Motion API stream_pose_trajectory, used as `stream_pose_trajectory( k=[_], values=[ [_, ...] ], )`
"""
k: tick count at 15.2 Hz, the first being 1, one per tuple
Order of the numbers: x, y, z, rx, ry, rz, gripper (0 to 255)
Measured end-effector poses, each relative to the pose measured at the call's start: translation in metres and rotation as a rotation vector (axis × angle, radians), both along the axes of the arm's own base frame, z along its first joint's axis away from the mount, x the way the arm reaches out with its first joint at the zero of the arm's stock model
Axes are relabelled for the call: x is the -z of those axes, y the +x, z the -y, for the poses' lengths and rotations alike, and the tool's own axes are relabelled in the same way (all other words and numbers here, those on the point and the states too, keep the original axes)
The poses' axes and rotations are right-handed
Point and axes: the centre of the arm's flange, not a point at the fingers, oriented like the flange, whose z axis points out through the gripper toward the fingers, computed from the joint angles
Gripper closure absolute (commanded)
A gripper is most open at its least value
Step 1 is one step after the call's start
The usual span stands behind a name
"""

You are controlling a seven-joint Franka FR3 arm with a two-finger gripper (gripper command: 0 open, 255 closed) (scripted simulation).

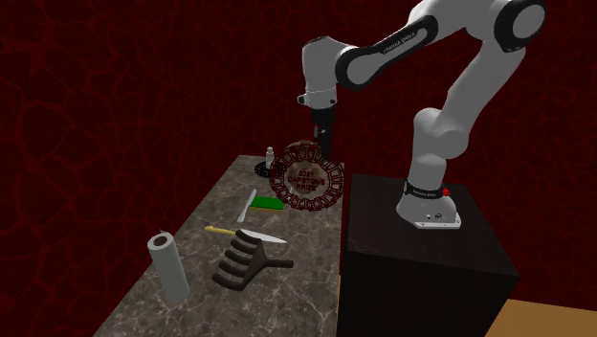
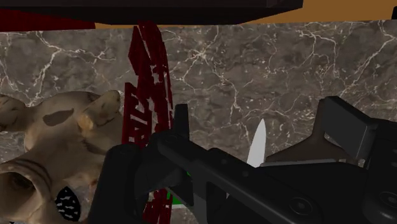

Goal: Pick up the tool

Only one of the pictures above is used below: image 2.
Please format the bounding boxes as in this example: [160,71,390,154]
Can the tan animal figure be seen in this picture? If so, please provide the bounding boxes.
[0,90,125,224]

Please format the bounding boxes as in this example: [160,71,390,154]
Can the small green object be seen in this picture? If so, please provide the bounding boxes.
[167,169,191,206]

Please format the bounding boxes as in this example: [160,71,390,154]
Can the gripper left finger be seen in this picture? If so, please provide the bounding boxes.
[89,103,314,224]

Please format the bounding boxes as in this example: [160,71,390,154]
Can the white knife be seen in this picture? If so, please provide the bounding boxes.
[246,118,267,169]

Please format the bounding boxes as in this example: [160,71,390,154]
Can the dark red patterned tall object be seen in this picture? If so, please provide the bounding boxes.
[121,20,174,224]

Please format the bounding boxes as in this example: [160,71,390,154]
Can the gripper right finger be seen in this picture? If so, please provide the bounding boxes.
[310,95,397,224]

